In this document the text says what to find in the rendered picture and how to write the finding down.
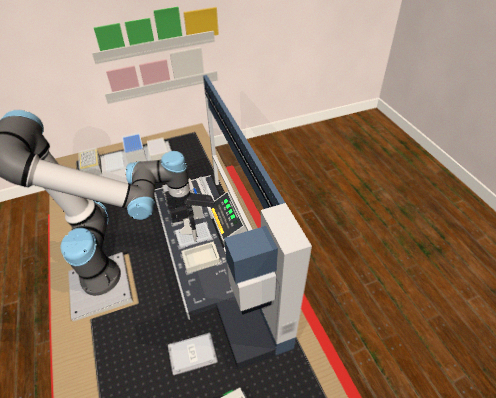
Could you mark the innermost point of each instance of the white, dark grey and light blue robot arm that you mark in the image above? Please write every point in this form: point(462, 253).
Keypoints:
point(71, 189)

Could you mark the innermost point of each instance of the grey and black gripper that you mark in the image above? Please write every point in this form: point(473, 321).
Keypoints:
point(182, 211)

